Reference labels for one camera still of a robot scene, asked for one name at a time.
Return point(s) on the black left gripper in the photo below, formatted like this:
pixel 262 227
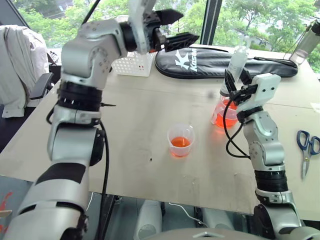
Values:
pixel 153 35

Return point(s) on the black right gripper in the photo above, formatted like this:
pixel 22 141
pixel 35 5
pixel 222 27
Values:
pixel 243 93

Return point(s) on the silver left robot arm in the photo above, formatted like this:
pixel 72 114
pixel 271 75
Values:
pixel 75 60

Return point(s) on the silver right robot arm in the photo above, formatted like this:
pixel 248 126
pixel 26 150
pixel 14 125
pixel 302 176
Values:
pixel 267 147

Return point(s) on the clear plastic measuring cup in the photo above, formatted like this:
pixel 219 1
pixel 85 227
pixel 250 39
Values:
pixel 181 142

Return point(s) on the black racket bag white logo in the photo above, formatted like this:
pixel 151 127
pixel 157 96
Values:
pixel 212 63

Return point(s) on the white perforated plastic basket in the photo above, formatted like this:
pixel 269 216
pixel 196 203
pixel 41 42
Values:
pixel 133 65

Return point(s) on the clear plastic bottle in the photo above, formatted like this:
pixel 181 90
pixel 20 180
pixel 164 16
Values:
pixel 301 51

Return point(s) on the small white paper scrap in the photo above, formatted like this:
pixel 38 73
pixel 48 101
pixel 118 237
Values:
pixel 315 106

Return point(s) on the black chair armrest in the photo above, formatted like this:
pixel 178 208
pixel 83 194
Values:
pixel 42 86

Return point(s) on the grey robot torso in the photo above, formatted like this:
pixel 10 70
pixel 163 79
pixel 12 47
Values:
pixel 202 235

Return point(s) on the grey jacket on chair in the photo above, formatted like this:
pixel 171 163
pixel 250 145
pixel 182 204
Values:
pixel 17 67

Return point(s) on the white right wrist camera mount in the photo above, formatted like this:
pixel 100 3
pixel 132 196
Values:
pixel 267 87

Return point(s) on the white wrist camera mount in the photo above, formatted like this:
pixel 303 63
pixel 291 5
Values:
pixel 267 87
pixel 137 20

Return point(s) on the black window frame post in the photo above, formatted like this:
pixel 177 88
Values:
pixel 210 21

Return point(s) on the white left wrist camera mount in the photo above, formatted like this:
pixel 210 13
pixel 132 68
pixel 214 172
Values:
pixel 137 20

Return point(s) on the black table leg frame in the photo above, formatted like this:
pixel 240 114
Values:
pixel 106 217

